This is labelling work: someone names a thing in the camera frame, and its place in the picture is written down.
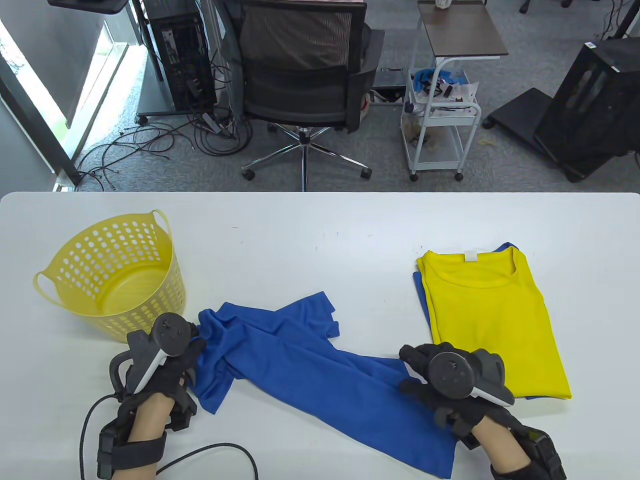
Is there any person's left hand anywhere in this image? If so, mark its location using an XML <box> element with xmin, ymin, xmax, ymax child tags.
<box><xmin>117</xmin><ymin>324</ymin><xmax>208</xmax><ymax>433</ymax></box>

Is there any person's right hand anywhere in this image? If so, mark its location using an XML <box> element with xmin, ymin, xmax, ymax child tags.
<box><xmin>398</xmin><ymin>342</ymin><xmax>527</xmax><ymax>449</ymax></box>

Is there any grey handheld controller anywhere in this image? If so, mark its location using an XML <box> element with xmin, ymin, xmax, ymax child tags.
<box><xmin>109</xmin><ymin>312</ymin><xmax>199</xmax><ymax>401</ymax></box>
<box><xmin>427</xmin><ymin>350</ymin><xmax>516</xmax><ymax>407</ymax></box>

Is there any yellow t-shirt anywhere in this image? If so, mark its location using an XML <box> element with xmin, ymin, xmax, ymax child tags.
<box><xmin>416</xmin><ymin>248</ymin><xmax>572</xmax><ymax>401</ymax></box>

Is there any blue t-shirt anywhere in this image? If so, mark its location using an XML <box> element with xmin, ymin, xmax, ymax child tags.
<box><xmin>192</xmin><ymin>291</ymin><xmax>458</xmax><ymax>480</ymax></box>
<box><xmin>413</xmin><ymin>242</ymin><xmax>543</xmax><ymax>402</ymax></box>

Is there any person's left forearm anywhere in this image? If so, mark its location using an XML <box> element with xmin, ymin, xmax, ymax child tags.
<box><xmin>112</xmin><ymin>393</ymin><xmax>169</xmax><ymax>480</ymax></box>

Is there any yellow perforated laundry basket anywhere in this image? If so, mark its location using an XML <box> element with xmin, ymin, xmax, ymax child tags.
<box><xmin>33</xmin><ymin>209</ymin><xmax>187</xmax><ymax>344</ymax></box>

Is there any white rolling utility cart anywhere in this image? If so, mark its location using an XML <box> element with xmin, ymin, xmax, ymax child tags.
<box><xmin>400</xmin><ymin>56</ymin><xmax>483</xmax><ymax>183</ymax></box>

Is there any grey rolling desk base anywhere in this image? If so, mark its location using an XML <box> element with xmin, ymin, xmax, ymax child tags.
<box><xmin>136</xmin><ymin>50</ymin><xmax>221</xmax><ymax>126</ymax></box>

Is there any brown bag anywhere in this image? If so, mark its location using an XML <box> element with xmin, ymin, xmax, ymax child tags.
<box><xmin>402</xmin><ymin>112</ymin><xmax>431</xmax><ymax>148</ymax></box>

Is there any black wheeled platform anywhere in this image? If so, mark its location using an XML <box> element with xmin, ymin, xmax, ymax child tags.
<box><xmin>482</xmin><ymin>87</ymin><xmax>556</xmax><ymax>151</ymax></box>

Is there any black mesh office chair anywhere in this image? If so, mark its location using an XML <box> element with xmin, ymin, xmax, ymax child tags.
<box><xmin>220</xmin><ymin>0</ymin><xmax>387</xmax><ymax>193</ymax></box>

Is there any black computer tower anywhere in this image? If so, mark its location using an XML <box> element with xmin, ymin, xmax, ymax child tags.
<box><xmin>145</xmin><ymin>0</ymin><xmax>218</xmax><ymax>112</ymax></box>

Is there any clear bag of papers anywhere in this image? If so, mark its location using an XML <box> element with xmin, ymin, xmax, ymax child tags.
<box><xmin>430</xmin><ymin>80</ymin><xmax>480</xmax><ymax>118</ymax></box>

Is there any black computer case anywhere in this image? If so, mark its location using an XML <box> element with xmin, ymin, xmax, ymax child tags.
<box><xmin>534</xmin><ymin>37</ymin><xmax>640</xmax><ymax>183</ymax></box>

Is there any blue cloth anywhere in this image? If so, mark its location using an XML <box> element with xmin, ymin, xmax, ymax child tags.
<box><xmin>412</xmin><ymin>69</ymin><xmax>468</xmax><ymax>93</ymax></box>

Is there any black floor box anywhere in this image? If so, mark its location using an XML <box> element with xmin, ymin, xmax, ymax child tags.
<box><xmin>372</xmin><ymin>67</ymin><xmax>407</xmax><ymax>106</ymax></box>

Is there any brown top side table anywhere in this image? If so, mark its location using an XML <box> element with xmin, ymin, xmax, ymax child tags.
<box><xmin>410</xmin><ymin>0</ymin><xmax>510</xmax><ymax>63</ymax></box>

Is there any black desk top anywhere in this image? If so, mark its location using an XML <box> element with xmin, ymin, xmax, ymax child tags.
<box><xmin>47</xmin><ymin>0</ymin><xmax>132</xmax><ymax>15</ymax></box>

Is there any black chair base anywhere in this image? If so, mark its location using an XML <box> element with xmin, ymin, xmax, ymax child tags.
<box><xmin>519</xmin><ymin>0</ymin><xmax>575</xmax><ymax>15</ymax></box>

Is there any black stand pole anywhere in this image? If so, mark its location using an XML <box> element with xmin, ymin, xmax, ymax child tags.
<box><xmin>597</xmin><ymin>0</ymin><xmax>640</xmax><ymax>41</ymax></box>

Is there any black wrist camera strap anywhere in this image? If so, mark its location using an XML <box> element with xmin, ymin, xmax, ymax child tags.
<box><xmin>96</xmin><ymin>420</ymin><xmax>169</xmax><ymax>480</ymax></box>
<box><xmin>490</xmin><ymin>427</ymin><xmax>568</xmax><ymax>480</ymax></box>

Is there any tangle of black floor cables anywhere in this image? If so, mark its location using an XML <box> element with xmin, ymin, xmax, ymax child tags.
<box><xmin>75</xmin><ymin>0</ymin><xmax>253</xmax><ymax>193</ymax></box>

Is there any black window frame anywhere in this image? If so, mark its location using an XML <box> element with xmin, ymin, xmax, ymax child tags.
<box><xmin>0</xmin><ymin>65</ymin><xmax>83</xmax><ymax>187</ymax></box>

